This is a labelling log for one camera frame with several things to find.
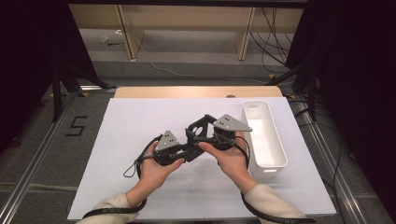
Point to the black curtain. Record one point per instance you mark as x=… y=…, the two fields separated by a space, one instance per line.
x=28 y=62
x=358 y=77

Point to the person's right hand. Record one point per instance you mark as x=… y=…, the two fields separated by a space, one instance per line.
x=232 y=163

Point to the black metal stand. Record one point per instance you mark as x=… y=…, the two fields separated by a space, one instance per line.
x=56 y=99
x=312 y=102

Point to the person's left hand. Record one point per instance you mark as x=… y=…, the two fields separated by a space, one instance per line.
x=152 y=175

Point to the white table sheet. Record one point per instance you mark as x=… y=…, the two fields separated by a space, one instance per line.
x=109 y=140

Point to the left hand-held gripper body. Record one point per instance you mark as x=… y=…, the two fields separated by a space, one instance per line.
x=168 y=141

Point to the light wooden shelf unit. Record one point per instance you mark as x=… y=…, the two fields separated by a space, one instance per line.
x=186 y=18

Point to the aluminium floor rail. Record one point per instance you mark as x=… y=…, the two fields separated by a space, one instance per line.
x=335 y=174
x=51 y=137

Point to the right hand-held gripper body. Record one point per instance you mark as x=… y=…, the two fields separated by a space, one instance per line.
x=230 y=124

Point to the white plastic bin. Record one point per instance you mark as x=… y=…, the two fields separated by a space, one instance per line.
x=267 y=140

